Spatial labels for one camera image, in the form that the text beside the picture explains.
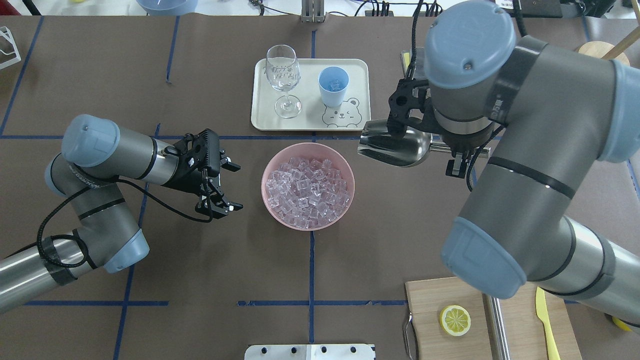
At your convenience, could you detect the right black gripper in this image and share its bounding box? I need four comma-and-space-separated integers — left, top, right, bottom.
388, 79, 495, 177

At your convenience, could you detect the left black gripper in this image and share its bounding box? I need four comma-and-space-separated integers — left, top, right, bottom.
162, 129, 243, 219

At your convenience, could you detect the stainless steel scoop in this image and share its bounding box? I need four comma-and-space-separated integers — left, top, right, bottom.
357, 119, 493, 168

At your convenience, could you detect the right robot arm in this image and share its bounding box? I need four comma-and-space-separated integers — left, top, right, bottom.
385, 0, 639, 332

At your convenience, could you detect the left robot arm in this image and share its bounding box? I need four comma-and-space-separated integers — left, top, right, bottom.
1, 114, 243, 313

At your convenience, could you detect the clear ice cubes pile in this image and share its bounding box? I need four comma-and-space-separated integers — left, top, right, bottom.
263, 156, 354, 231

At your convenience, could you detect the light blue plastic cup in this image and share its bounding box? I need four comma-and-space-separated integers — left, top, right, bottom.
318, 66, 350, 108

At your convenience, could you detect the grey folded cloth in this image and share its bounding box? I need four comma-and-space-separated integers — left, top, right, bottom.
400, 47, 428, 80

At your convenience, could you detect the cream bear tray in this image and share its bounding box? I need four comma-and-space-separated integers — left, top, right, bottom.
250, 58, 371, 132

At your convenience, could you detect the pink plastic bowl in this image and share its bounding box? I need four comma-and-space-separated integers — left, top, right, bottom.
260, 142, 355, 231

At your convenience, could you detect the clear wine glass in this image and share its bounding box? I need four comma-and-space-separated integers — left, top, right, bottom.
265, 44, 302, 119

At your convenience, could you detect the wooden cutting board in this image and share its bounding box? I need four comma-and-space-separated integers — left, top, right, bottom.
404, 276, 583, 360

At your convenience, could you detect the wooden stand with pegs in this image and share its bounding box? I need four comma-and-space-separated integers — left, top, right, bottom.
576, 26, 640, 66

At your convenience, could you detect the half lemon slice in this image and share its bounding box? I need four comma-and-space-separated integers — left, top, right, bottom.
438, 304, 472, 337

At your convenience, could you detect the yellow plastic knife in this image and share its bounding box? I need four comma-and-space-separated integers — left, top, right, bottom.
534, 287, 561, 360

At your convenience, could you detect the steel cylindrical rod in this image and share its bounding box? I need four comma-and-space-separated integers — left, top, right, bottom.
483, 294, 511, 360

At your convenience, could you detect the aluminium frame post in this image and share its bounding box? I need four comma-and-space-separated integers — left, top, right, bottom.
301, 0, 327, 23

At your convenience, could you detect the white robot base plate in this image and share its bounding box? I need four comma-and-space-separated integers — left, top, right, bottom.
244, 343, 377, 360

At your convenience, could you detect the white wire rack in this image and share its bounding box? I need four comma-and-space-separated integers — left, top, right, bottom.
0, 26, 22, 70

